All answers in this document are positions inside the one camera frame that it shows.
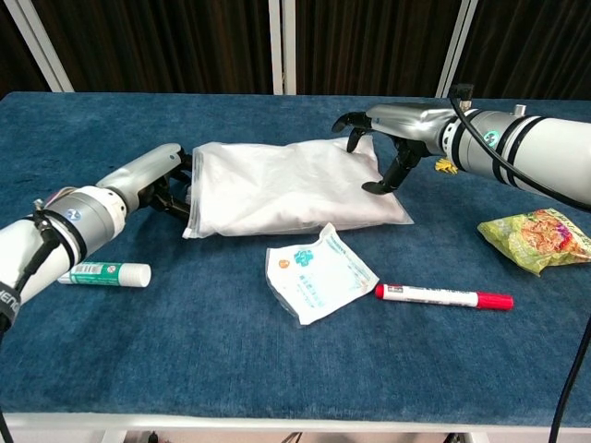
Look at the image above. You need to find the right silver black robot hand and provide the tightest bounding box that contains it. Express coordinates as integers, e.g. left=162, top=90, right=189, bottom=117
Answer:
left=332, top=103, right=452, bottom=195

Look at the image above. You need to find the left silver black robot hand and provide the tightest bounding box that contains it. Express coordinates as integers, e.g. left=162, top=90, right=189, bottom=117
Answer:
left=94, top=142, right=193, bottom=221

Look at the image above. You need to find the white t-shirt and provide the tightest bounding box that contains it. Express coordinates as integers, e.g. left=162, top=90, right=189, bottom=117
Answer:
left=191, top=138, right=410, bottom=234

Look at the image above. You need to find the translucent plastic zip bag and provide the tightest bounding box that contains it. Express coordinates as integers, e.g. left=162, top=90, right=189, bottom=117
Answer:
left=182, top=137, right=415, bottom=240

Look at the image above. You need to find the dark pleated curtain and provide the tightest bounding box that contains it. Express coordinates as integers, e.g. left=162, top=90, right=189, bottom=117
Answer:
left=31, top=0, right=273, bottom=95
left=0, top=0, right=50, bottom=92
left=295, top=0, right=463, bottom=98
left=454, top=0, right=591, bottom=116

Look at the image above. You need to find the green white glue stick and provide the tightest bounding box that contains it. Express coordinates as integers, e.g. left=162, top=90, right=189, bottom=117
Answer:
left=57, top=261, right=152, bottom=289

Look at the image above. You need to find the red white marker pen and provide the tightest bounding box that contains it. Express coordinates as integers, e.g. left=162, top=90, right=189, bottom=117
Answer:
left=374, top=282, right=514, bottom=311

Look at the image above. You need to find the yellow green snack packet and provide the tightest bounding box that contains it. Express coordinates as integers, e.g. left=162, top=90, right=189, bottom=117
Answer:
left=477, top=208, right=591, bottom=277

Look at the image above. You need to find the small white printed packet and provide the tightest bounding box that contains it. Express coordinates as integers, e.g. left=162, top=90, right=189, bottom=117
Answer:
left=265, top=221, right=380, bottom=326

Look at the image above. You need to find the blue fabric table cover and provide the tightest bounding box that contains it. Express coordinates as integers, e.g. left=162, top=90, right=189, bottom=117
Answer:
left=0, top=90, right=591, bottom=416

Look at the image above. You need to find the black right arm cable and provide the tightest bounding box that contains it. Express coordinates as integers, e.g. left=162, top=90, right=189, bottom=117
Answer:
left=450, top=82, right=591, bottom=443

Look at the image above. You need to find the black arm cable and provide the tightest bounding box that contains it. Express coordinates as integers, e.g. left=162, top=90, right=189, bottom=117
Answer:
left=450, top=82, right=591, bottom=443
left=0, top=198, right=61, bottom=443

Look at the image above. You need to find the white slanted frame post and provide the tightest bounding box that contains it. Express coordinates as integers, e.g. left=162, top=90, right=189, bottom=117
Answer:
left=4, top=0, right=75, bottom=92
left=436, top=0, right=479, bottom=98

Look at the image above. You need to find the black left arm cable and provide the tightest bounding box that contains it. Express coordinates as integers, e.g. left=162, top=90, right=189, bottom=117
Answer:
left=0, top=198, right=61, bottom=443

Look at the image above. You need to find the white upright frame post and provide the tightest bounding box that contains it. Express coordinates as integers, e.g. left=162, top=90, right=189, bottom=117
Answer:
left=282, top=0, right=297, bottom=96
left=269, top=0, right=284, bottom=96

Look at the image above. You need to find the white table frame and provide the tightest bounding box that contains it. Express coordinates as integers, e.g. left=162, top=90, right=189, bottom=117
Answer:
left=0, top=412, right=591, bottom=443

